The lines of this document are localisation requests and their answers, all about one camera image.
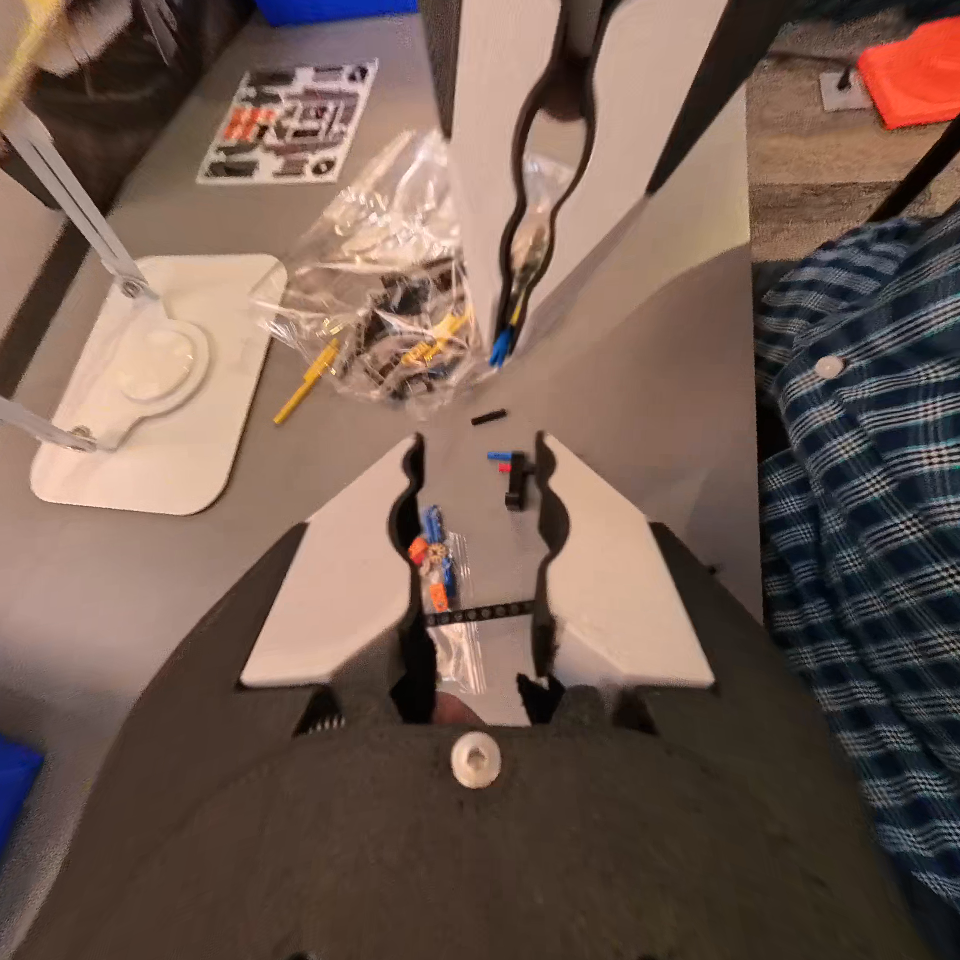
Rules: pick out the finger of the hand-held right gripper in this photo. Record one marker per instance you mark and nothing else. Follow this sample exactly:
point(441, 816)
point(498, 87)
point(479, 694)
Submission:
point(487, 112)
point(637, 90)

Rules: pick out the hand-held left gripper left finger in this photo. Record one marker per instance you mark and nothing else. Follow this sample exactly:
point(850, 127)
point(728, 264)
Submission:
point(337, 600)

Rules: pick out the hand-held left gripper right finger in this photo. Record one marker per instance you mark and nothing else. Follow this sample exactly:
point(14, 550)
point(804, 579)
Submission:
point(622, 600)

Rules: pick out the black lego frame assembly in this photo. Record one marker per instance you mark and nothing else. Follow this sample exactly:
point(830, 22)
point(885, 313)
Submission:
point(519, 484)

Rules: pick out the large clear bag of lego parts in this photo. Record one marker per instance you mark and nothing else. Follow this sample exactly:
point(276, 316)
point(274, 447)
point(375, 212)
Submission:
point(375, 300)

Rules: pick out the blue lego pin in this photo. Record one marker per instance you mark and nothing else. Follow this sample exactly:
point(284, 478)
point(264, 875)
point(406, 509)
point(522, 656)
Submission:
point(501, 345)

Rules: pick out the small clear bag of lego parts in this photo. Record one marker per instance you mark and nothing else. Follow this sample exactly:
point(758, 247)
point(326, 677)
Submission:
point(439, 559)

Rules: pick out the black lego beam with holes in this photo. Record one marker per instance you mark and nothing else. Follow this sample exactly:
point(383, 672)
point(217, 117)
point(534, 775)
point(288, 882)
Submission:
point(480, 613)

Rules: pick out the lego sticker sheet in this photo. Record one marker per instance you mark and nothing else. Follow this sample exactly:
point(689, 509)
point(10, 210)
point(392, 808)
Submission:
point(289, 120)

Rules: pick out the yellow lego axle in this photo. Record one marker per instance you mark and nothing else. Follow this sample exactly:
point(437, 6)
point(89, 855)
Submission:
point(306, 386)

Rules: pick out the black lego pin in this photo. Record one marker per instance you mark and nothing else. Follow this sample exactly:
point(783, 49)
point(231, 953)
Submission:
point(489, 418)

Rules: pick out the grey floor outlet plate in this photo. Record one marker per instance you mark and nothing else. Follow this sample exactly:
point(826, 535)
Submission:
point(844, 90)

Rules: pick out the blue box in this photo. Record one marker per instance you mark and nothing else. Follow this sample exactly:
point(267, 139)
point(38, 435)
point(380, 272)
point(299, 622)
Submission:
point(337, 11)
point(19, 795)

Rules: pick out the orange cloth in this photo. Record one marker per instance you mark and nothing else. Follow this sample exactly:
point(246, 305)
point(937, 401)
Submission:
point(915, 75)

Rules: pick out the black metal bar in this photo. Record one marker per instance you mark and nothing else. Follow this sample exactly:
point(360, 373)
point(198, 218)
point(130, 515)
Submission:
point(915, 176)

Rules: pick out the person's plaid shirt torso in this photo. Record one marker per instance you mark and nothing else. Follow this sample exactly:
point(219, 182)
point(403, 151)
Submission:
point(862, 525)

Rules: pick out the white stand base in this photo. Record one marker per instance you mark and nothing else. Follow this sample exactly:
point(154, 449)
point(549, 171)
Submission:
point(165, 390)

